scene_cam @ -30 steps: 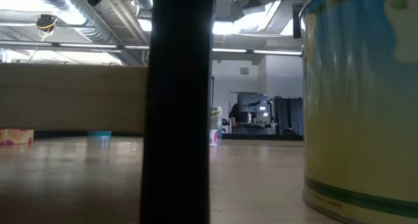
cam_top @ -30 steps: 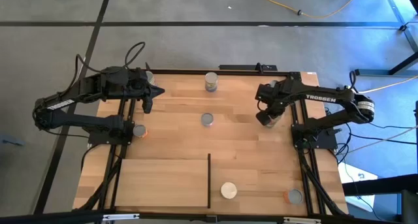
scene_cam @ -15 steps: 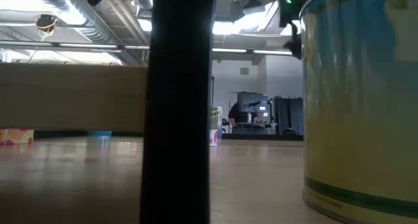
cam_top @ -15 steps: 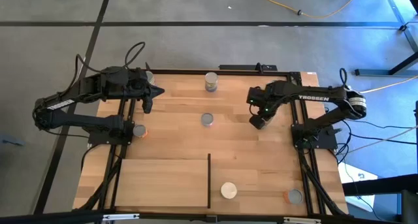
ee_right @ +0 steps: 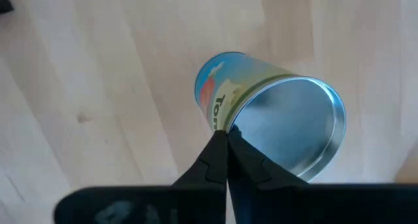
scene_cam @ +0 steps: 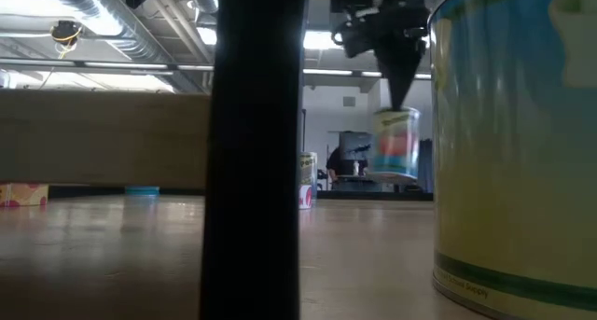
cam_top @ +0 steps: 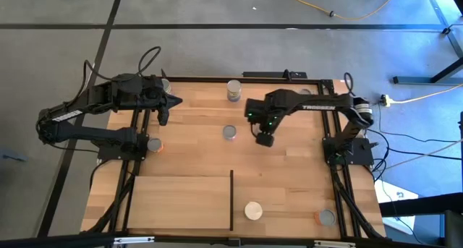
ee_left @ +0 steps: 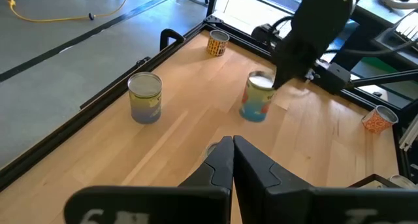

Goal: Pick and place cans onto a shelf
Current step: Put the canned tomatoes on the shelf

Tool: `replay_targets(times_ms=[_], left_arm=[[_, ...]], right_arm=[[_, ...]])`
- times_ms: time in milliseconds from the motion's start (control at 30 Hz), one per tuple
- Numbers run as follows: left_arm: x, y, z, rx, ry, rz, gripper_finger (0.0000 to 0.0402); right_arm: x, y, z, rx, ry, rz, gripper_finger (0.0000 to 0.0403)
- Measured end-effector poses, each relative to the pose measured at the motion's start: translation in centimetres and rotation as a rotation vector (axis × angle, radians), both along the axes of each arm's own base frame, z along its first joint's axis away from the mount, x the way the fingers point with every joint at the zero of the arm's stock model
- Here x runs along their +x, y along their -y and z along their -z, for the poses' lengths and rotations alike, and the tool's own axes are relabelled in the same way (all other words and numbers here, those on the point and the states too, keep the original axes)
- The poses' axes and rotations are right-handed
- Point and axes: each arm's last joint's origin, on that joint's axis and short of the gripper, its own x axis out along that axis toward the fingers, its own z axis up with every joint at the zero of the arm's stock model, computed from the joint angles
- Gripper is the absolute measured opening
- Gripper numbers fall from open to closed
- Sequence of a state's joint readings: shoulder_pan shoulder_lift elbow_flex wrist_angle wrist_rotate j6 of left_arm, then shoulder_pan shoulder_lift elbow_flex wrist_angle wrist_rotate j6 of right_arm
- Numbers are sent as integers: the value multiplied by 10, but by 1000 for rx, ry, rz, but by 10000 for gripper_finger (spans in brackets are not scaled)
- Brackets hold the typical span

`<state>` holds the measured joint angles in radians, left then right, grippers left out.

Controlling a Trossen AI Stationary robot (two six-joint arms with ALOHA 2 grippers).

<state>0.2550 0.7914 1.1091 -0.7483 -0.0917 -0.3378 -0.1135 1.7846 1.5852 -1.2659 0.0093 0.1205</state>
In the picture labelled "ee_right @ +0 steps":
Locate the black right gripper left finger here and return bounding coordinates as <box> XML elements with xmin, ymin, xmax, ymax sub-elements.
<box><xmin>54</xmin><ymin>129</ymin><xmax>229</xmax><ymax>224</ymax></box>

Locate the black table frame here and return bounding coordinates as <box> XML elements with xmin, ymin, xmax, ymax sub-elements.
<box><xmin>0</xmin><ymin>0</ymin><xmax>14</xmax><ymax>15</ymax></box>

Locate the tomato can blue green label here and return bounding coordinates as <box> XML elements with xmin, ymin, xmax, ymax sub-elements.
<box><xmin>194</xmin><ymin>51</ymin><xmax>347</xmax><ymax>183</ymax></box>

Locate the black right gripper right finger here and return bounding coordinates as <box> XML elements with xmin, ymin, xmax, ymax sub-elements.
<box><xmin>227</xmin><ymin>125</ymin><xmax>418</xmax><ymax>224</ymax></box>

